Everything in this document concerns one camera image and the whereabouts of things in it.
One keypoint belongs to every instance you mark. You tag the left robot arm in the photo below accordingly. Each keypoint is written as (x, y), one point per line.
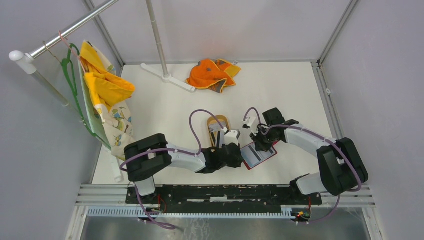
(149, 156)

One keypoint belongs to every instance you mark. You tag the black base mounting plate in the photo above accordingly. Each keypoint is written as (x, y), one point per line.
(227, 199)

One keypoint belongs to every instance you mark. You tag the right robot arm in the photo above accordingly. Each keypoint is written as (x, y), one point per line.
(341, 168)

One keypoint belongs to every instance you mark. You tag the vertical metal pole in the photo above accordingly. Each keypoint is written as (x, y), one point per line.
(157, 37)

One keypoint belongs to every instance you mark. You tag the white card black stripe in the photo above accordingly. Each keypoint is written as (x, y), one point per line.
(256, 155)

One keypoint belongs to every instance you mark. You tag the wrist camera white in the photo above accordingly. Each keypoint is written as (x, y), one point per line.
(251, 123)
(232, 137)

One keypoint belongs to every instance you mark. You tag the yellow patterned hanging cloth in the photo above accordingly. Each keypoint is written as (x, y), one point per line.
(108, 94)

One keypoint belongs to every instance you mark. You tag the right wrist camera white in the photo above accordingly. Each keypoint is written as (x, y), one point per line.
(251, 123)

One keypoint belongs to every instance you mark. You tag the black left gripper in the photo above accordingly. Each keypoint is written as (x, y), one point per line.
(237, 162)

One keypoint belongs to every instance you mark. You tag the red leather card holder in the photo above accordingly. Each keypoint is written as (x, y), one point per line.
(258, 159)

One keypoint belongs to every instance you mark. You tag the metal hanging rail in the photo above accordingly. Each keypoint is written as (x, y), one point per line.
(25, 60)

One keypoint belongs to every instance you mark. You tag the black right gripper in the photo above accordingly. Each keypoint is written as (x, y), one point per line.
(255, 137)

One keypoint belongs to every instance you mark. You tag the green clothes hanger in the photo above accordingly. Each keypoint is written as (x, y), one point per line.
(92, 120)

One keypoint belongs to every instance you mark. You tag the white rack stand base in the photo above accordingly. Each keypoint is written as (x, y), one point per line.
(168, 78)

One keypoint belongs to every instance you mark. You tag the orange yellow cloth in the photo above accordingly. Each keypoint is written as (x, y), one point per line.
(213, 74)

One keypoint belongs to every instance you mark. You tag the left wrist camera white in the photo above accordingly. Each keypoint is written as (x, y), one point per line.
(232, 137)

